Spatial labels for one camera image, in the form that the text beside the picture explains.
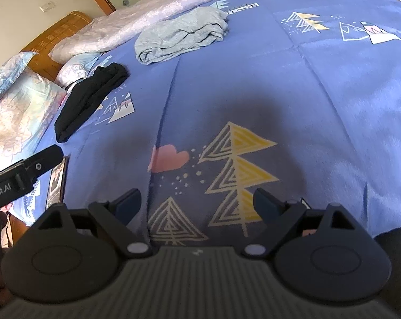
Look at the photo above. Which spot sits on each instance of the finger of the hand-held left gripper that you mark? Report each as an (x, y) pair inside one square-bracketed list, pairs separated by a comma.
[(42, 162)]

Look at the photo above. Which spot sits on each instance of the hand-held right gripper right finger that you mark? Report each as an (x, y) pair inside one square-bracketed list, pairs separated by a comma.
[(266, 204)]

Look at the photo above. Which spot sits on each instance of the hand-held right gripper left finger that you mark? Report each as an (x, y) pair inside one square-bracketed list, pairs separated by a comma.
[(127, 204)]

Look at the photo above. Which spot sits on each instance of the light grey pants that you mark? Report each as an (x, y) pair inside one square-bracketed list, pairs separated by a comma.
[(180, 35)]

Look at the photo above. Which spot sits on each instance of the black pants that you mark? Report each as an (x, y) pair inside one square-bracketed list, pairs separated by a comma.
[(87, 99)]

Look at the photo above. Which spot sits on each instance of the smartphone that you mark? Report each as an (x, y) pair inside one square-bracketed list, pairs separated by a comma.
[(57, 182)]

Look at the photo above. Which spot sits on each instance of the pink floral pillow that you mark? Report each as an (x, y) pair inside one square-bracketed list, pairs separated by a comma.
[(20, 119)]

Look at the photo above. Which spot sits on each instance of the blue floral pillow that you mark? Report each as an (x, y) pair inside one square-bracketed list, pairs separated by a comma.
[(7, 73)]

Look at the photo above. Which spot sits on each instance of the small floral pillow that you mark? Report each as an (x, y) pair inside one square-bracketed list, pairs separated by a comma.
[(75, 69)]

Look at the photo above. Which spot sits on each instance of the blue printed blanket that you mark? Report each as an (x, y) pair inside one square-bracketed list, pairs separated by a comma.
[(253, 99)]

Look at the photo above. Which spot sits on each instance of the wooden headboard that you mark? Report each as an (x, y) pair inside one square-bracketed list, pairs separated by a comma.
[(54, 40)]

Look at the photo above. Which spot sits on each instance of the person's dark clothing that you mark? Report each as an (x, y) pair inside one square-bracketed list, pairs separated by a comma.
[(398, 259)]

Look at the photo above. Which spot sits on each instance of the lavender floral quilt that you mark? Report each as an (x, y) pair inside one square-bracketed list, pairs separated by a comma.
[(137, 16)]

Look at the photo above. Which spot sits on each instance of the white wall switch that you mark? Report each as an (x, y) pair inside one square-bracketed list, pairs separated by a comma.
[(47, 6)]

